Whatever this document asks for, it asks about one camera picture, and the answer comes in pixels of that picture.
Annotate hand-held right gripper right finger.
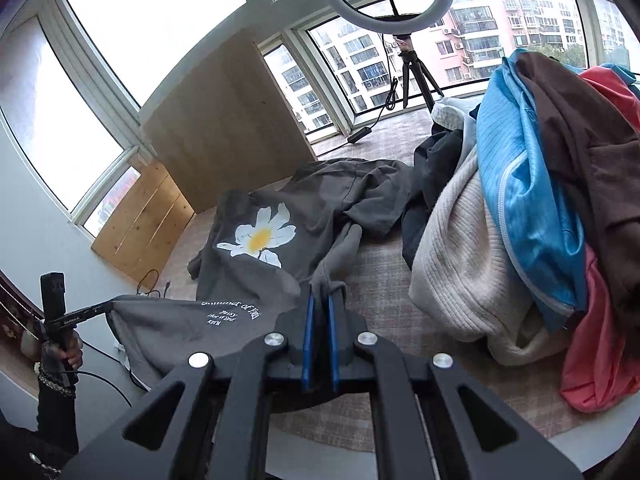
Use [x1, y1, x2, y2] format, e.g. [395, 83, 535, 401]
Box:
[327, 290, 583, 480]

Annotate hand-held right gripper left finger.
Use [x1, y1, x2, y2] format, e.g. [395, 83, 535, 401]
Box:
[60, 292, 315, 480]

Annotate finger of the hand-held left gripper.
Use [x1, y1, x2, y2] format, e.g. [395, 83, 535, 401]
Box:
[64, 299, 116, 323]

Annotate grey trousers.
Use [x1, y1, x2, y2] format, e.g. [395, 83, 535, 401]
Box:
[107, 157, 418, 393]

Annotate person's left forearm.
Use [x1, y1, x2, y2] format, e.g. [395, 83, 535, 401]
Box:
[35, 372, 81, 456]

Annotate person's left hand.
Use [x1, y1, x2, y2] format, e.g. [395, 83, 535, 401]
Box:
[40, 332, 84, 386]

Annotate brown wooden furniture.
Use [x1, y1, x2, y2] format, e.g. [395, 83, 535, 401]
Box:
[0, 270, 48, 376]

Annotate pink plaid tablecloth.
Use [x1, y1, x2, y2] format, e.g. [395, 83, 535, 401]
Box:
[157, 110, 601, 453]

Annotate pine wood board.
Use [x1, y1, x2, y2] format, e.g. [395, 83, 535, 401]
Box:
[91, 159, 197, 287]

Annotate beige knit sweater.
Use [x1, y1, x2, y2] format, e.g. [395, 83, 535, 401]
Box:
[409, 145, 573, 367]

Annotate dark navy garment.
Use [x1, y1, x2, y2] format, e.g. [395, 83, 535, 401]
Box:
[400, 130, 468, 272]

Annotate light wooden panel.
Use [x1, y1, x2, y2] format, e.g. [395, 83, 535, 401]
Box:
[139, 27, 319, 214]

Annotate blue striped jacket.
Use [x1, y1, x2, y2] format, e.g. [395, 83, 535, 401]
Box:
[475, 50, 592, 335]

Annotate white garment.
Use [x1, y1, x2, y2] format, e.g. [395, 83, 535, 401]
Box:
[431, 96, 480, 163]

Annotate coral pink garment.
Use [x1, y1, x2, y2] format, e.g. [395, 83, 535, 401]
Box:
[559, 66, 640, 414]

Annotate black tripod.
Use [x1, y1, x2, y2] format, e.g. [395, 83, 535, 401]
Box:
[384, 0, 446, 113]

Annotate white framed window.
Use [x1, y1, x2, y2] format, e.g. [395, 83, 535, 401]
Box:
[0, 0, 640, 241]

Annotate brown garment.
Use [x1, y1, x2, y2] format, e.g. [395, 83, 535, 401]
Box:
[514, 50, 640, 328]

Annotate apartment buildings outside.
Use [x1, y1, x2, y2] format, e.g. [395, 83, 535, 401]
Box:
[265, 0, 632, 131]

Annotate white charger with cable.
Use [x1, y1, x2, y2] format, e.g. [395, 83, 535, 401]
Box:
[136, 269, 175, 302]

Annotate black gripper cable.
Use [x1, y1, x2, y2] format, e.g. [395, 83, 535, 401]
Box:
[70, 337, 153, 393]

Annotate black ring light cable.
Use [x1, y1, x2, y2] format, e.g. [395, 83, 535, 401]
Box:
[344, 35, 403, 145]

